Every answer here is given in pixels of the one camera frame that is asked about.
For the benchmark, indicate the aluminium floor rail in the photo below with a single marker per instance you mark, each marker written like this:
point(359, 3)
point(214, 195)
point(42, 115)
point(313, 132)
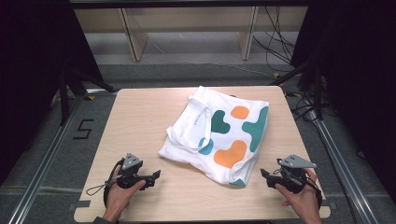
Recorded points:
point(46, 161)
point(339, 161)

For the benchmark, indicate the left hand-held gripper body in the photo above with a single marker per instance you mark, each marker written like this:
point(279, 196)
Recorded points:
point(130, 174)

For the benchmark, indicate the person's right hand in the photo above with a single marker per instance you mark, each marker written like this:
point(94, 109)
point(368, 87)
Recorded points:
point(300, 202)

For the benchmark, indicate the black curtain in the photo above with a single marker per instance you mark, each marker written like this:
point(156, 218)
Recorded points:
point(34, 77)
point(358, 77)

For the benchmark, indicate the black metal stand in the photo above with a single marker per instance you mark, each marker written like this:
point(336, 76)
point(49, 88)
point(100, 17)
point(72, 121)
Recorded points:
point(317, 93)
point(65, 99)

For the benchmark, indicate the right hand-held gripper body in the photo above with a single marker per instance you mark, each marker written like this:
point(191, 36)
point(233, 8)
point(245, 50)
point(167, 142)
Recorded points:
point(292, 174)

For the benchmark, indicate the light wooden shelf unit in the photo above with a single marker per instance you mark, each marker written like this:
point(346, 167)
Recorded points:
point(137, 37)

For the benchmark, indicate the person's left hand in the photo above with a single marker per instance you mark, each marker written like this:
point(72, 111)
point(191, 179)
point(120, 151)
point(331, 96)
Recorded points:
point(120, 199)

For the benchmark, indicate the white tote bag coloured blobs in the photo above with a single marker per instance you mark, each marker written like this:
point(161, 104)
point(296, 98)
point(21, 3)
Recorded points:
point(199, 124)

